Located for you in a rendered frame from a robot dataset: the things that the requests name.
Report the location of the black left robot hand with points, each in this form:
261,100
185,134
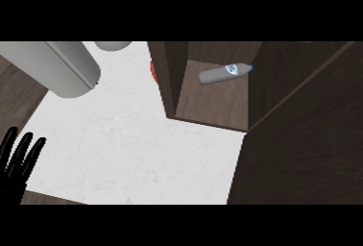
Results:
16,166

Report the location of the dark wooden cabinet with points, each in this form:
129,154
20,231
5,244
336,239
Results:
209,93

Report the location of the clear plastic water bottle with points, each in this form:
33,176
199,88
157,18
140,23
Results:
221,73

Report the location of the dark wooden cabinet door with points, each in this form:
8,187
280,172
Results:
308,141

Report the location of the orange red object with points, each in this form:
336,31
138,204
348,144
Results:
153,70

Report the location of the small pale grey rounded object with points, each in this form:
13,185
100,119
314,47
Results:
113,45

